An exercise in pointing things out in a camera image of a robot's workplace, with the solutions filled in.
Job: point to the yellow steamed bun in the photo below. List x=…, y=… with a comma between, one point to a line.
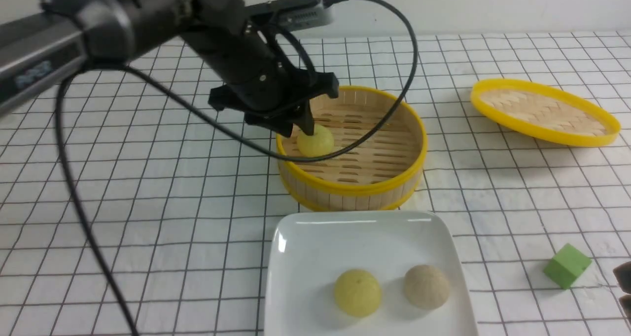
x=320, y=143

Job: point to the dark object at edge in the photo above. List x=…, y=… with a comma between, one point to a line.
x=622, y=274

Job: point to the beige steamed bun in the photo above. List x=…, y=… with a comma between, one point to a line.
x=426, y=287

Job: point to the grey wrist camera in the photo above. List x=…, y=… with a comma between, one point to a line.
x=292, y=15

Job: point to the round bamboo steamer basket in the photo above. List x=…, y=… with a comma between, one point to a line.
x=380, y=174

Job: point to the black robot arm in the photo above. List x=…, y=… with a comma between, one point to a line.
x=71, y=36

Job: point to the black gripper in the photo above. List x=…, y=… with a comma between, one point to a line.
x=258, y=78

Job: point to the yellow-rimmed bamboo steamer lid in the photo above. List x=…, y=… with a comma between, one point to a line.
x=544, y=112

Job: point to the yellow bun on plate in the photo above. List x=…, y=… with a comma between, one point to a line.
x=357, y=293

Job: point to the white grid tablecloth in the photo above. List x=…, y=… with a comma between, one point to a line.
x=185, y=216

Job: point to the white square plate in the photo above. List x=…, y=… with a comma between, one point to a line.
x=311, y=250

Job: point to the green foam cube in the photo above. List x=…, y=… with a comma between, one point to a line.
x=566, y=266

